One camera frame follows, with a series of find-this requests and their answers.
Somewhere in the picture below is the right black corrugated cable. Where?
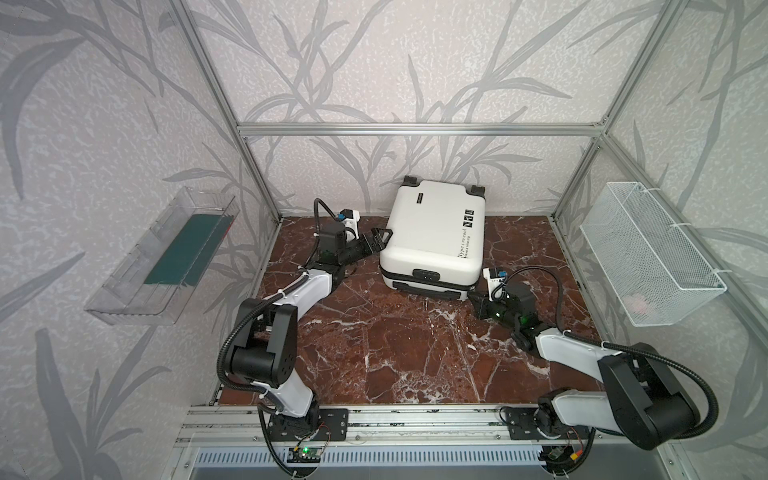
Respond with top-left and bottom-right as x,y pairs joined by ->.
500,265 -> 720,478

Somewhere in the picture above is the right circuit board with wires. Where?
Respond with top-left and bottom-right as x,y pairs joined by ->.
539,445 -> 584,466

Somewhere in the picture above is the aluminium front rail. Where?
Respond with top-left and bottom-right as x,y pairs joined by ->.
175,404 -> 589,447

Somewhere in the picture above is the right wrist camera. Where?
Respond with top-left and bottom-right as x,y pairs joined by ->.
482,267 -> 508,302

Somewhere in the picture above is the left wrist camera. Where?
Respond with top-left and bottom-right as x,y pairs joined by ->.
338,209 -> 360,241

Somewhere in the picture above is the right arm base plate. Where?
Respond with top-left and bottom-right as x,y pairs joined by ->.
499,406 -> 561,441

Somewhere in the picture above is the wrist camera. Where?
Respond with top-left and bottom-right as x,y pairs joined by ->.
482,267 -> 508,302
338,209 -> 360,241

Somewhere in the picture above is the pink object in basket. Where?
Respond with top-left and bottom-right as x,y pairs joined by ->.
623,293 -> 652,316

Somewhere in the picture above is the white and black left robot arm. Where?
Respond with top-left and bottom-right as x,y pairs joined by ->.
216,222 -> 393,430

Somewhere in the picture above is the black corrugated cable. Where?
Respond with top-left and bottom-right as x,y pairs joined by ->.
215,197 -> 340,478
500,265 -> 720,478

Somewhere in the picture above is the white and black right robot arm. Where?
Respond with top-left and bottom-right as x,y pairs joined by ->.
469,283 -> 719,450

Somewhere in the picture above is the clear plastic wall shelf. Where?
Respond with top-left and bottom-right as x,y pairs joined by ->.
84,187 -> 240,326

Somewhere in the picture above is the left green circuit board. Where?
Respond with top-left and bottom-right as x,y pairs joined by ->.
286,446 -> 323,464

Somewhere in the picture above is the white wire mesh basket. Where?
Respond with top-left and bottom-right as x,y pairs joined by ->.
580,182 -> 727,327

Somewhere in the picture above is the black and white suitcase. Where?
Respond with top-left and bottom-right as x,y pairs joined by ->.
379,176 -> 486,301

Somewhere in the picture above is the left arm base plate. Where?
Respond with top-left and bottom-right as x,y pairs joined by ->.
266,408 -> 350,442

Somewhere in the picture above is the left black corrugated cable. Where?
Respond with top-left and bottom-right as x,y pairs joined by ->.
215,197 -> 340,478

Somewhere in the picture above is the green board in shelf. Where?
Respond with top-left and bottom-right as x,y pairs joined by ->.
144,214 -> 235,287

